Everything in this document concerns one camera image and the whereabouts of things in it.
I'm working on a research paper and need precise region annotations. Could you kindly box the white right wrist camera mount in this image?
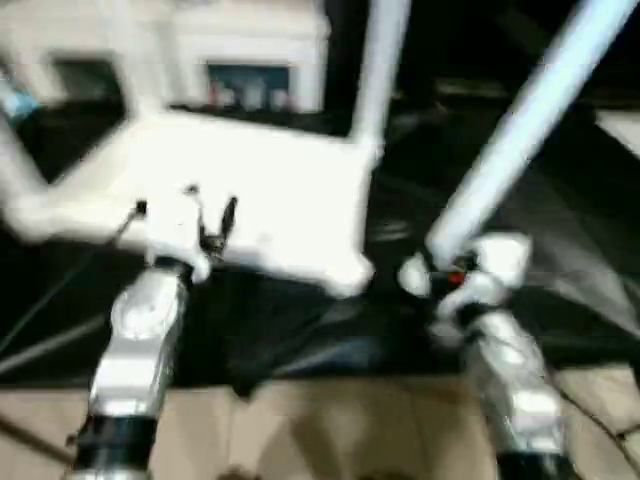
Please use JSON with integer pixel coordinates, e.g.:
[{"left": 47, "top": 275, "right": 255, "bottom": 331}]
[{"left": 434, "top": 232, "right": 534, "bottom": 326}]

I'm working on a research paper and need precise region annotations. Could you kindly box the black mat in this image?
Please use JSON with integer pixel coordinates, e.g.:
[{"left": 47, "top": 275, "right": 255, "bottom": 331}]
[{"left": 0, "top": 74, "right": 640, "bottom": 396}]

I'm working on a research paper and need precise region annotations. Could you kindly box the white cabinet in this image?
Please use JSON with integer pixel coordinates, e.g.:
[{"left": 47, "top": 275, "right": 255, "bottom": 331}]
[{"left": 0, "top": 0, "right": 331, "bottom": 114}]

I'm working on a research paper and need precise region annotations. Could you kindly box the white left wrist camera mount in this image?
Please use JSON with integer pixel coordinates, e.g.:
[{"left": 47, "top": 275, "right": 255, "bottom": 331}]
[{"left": 139, "top": 184, "right": 214, "bottom": 284}]

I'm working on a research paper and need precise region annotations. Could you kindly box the black rod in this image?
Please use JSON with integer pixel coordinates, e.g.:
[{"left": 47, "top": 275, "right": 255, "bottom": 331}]
[{"left": 434, "top": 77, "right": 601, "bottom": 101}]

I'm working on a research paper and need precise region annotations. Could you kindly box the white plastic table top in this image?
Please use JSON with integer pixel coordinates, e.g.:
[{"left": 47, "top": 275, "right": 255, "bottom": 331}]
[{"left": 0, "top": 104, "right": 386, "bottom": 299}]

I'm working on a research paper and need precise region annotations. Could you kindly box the white and teal pole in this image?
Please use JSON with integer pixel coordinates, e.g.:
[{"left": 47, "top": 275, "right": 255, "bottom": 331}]
[{"left": 0, "top": 64, "right": 41, "bottom": 126}]

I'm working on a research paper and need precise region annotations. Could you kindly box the black box with gold label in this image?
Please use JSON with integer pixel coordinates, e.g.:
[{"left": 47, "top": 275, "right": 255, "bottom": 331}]
[{"left": 324, "top": 0, "right": 451, "bottom": 126}]

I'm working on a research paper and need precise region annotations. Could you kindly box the black stand foot bar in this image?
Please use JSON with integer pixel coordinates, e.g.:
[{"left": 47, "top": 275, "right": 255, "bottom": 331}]
[{"left": 0, "top": 409, "right": 76, "bottom": 464}]

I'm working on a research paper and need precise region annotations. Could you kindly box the white plastic table leg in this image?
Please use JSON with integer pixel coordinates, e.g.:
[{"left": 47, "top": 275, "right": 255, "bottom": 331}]
[
  {"left": 349, "top": 0, "right": 412, "bottom": 151},
  {"left": 397, "top": 0, "right": 640, "bottom": 297},
  {"left": 117, "top": 0, "right": 174, "bottom": 119},
  {"left": 0, "top": 114, "right": 49, "bottom": 216}
]

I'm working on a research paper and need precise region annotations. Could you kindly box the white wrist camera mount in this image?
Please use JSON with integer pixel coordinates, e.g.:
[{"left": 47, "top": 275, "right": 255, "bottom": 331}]
[
  {"left": 434, "top": 232, "right": 534, "bottom": 326},
  {"left": 139, "top": 184, "right": 214, "bottom": 284}
]

